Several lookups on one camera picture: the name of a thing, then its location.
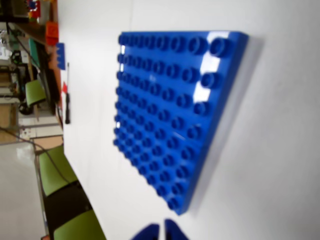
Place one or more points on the teal board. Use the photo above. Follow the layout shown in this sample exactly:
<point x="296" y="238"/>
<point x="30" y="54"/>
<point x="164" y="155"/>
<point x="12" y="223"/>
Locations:
<point x="34" y="53"/>

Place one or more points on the small green chair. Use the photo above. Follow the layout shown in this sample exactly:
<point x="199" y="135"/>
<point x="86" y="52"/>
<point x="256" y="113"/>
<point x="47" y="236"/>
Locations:
<point x="35" y="92"/>

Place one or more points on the orange box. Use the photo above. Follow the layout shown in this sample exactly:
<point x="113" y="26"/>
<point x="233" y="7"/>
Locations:
<point x="52" y="33"/>

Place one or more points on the small red triangular piece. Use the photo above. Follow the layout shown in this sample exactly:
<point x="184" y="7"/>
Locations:
<point x="64" y="88"/>

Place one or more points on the colourful toy brick pile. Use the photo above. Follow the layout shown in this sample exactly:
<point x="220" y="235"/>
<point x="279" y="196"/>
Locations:
<point x="34" y="10"/>

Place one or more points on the small blue toy brick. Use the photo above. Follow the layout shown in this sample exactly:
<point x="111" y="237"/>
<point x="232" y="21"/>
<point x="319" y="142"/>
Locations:
<point x="61" y="55"/>

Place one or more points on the green black office chair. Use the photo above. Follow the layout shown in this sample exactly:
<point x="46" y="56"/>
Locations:
<point x="57" y="167"/>

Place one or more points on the brown wooden shelf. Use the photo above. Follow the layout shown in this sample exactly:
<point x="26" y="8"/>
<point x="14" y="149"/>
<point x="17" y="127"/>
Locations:
<point x="56" y="11"/>

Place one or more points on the blue 8x8 stud plate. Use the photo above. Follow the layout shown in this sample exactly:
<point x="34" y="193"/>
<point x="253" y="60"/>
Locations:
<point x="175" y="120"/>

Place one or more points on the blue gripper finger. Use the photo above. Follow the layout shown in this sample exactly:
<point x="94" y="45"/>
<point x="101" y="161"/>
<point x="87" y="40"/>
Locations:
<point x="173" y="232"/>
<point x="151" y="233"/>

